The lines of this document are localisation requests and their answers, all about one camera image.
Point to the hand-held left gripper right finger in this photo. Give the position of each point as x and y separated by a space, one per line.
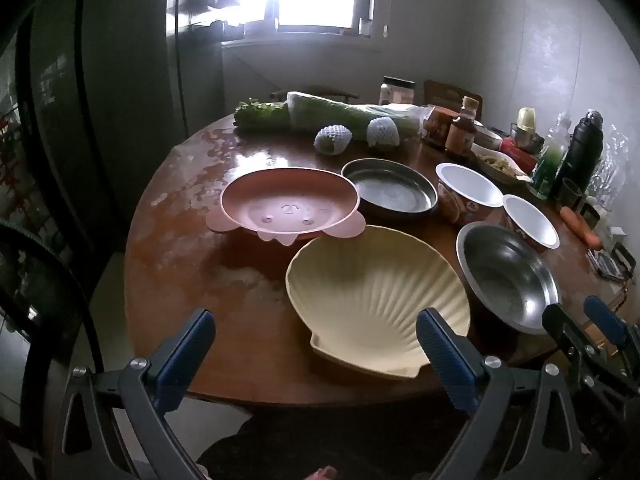
445 360

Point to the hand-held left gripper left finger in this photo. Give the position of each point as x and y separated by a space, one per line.
180 360

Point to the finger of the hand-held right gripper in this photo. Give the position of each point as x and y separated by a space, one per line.
562 327
605 317

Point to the steel bowl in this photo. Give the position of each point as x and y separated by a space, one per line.
505 275

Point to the cream shell-shaped plate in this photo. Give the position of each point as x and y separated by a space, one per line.
360 290

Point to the round steel pan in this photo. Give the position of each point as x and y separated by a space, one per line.
390 190

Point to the pink bear-face plate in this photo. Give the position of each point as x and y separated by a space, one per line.
280 195

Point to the black flat device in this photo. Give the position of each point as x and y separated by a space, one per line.
610 262

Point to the carrot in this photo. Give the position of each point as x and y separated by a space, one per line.
580 226

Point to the small dark glass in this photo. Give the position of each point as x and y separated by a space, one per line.
570 194

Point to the clear glassware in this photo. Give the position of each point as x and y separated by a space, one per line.
615 165

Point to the plastic bottle with green liquid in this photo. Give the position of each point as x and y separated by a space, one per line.
549 165

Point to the black thermos flask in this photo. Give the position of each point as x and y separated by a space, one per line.
580 155

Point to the white dish with food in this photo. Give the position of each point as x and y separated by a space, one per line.
500 165

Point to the red packet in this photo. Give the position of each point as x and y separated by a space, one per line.
517 155

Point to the steel cup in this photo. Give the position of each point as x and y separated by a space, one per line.
527 141

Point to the yellow-capped bottle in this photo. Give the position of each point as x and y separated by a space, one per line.
526 119

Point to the brown sauce bottle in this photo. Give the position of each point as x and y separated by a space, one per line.
460 135

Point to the red sauce jar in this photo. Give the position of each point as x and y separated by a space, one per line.
439 127

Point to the fruit in white foam net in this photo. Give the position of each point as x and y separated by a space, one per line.
332 139
383 132

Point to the leafy green vegetable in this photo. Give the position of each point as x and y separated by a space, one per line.
260 116

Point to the brown wooden chair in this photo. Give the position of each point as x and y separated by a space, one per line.
447 94

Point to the napa cabbage in plastic bag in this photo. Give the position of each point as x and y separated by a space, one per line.
340 112

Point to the black-lidded jar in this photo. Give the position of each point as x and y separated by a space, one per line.
396 92

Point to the dark refrigerator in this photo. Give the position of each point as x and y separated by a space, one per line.
125 85

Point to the curved-back wooden chair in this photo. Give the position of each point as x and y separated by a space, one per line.
320 93

